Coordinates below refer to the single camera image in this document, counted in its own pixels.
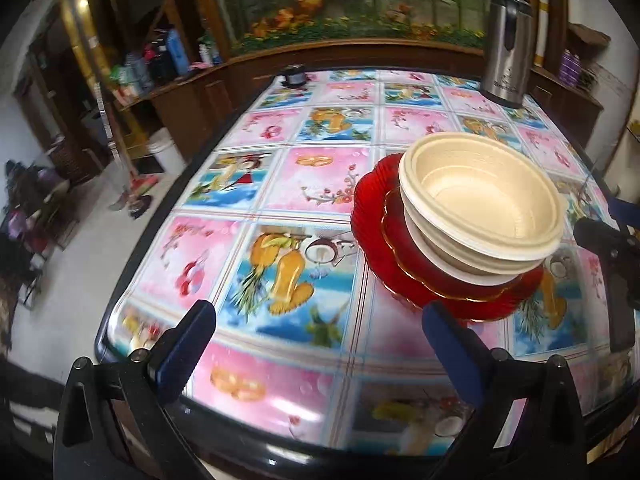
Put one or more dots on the blue plastic bottle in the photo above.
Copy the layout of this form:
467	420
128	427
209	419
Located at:
178	53

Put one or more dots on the large beige plastic bowl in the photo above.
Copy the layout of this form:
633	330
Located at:
456	251

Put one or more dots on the small red glass plate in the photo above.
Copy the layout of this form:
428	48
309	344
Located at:
420	269

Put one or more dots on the large red glass plate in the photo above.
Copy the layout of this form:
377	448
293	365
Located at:
366	219

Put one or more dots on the colourful patterned tablecloth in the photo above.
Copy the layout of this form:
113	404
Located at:
309	344

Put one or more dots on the small beige plastic bowl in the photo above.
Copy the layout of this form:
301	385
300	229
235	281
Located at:
484	195

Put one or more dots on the purple bottles on shelf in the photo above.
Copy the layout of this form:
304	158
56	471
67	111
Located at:
570	68

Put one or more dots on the wooden sideboard cabinet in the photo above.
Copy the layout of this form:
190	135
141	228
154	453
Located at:
195	110

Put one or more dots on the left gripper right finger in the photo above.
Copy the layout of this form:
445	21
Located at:
526	420

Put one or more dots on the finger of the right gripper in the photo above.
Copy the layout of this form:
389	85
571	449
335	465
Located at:
618	255
624	213

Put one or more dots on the white plastic bucket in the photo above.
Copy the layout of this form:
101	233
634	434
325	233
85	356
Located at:
162	146

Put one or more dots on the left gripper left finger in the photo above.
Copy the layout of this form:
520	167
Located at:
89	442

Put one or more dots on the stainless steel thermos jug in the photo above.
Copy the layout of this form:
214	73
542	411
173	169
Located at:
508	52

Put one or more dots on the white foam bowl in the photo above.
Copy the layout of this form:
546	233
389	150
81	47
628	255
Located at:
432	253

